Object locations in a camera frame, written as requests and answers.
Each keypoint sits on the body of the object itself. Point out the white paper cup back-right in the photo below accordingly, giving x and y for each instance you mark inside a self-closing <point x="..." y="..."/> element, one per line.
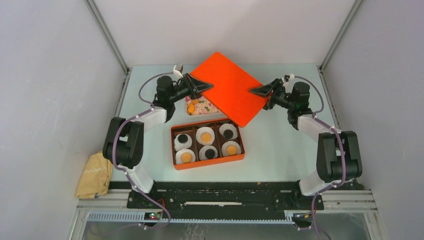
<point x="228" y="126"/>

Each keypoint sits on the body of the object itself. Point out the black cookie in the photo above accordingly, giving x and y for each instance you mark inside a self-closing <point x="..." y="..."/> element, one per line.
<point x="228" y="134"/>
<point x="209" y="154"/>
<point x="182" y="138"/>

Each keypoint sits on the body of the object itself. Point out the orange tin box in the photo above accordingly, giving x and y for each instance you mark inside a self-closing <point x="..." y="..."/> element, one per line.
<point x="191" y="128"/>

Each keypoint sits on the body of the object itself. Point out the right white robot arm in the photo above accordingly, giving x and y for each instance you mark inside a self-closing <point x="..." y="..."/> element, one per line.
<point x="338" y="157"/>

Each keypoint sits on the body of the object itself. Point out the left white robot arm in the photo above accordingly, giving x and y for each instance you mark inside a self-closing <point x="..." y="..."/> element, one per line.
<point x="124" y="142"/>

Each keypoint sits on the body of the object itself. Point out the orange tin lid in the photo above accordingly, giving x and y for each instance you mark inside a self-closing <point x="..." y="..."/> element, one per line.
<point x="231" y="88"/>

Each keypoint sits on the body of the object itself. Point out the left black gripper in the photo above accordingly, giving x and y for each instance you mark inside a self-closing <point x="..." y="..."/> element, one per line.
<point x="194" y="86"/>

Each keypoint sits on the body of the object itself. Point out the tan cloth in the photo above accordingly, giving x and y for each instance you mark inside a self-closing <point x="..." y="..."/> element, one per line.
<point x="95" y="178"/>

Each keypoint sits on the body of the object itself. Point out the white paper cup back-left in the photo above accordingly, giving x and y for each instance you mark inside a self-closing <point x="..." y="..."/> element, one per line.
<point x="178" y="146"/>

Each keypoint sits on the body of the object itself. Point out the white paper cup front-middle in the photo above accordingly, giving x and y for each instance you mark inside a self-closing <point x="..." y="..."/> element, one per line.
<point x="202" y="152"/>

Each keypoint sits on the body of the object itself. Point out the white paper cup front-left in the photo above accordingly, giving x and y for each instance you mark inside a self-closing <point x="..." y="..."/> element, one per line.
<point x="180" y="152"/>

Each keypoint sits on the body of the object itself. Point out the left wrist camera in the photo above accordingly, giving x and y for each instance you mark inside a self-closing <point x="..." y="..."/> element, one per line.
<point x="178" y="70"/>

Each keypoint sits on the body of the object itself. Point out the white paper cup front-right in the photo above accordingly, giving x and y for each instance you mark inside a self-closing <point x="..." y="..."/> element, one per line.
<point x="224" y="146"/>

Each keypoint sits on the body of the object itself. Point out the white paper cup back-middle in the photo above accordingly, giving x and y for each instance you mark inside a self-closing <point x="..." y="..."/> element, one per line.
<point x="202" y="130"/>

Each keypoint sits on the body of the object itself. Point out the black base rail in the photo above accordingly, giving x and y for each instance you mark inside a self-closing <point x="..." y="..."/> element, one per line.
<point x="232" y="200"/>

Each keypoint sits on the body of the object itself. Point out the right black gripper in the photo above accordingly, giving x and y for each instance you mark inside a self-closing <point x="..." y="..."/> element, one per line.
<point x="264" y="90"/>

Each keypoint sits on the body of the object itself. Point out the floral tray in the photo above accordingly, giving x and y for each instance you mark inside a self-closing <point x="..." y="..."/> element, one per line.
<point x="204" y="107"/>

